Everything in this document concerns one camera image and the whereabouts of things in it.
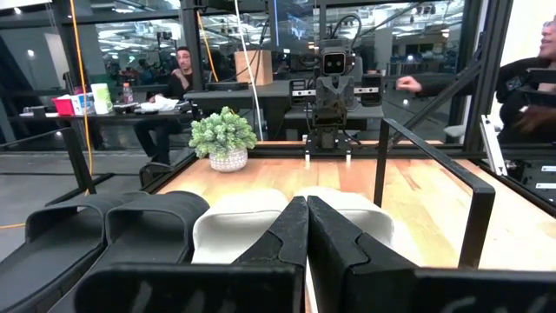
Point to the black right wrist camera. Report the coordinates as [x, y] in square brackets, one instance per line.
[334, 63]

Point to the green plant in white pot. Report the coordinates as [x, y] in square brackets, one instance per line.
[221, 135]

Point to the brown cardboard box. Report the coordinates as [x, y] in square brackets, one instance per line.
[254, 67]

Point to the black table frame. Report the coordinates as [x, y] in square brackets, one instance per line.
[491, 65]

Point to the red box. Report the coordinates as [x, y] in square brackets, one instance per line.
[64, 106]

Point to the white blue tissue box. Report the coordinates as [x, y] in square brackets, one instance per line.
[83, 104]

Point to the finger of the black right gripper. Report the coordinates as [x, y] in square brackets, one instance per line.
[372, 101]
[299, 101]

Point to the white green cup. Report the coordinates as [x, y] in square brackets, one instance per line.
[101, 97]

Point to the person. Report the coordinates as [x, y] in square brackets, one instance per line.
[180, 84]
[512, 87]

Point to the white slide sandal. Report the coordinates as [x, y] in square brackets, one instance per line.
[369, 217]
[234, 226]

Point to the dark grey desk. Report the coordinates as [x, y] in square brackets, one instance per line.
[269, 100]

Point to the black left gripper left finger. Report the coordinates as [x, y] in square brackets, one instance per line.
[286, 243]

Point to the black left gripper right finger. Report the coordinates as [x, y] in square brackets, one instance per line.
[339, 261]

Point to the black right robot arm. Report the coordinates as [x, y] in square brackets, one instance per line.
[328, 135]

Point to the plastic drink bottle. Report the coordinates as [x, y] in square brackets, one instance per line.
[127, 93]

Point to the black slide sandal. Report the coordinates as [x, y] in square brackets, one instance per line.
[56, 243]
[152, 226]

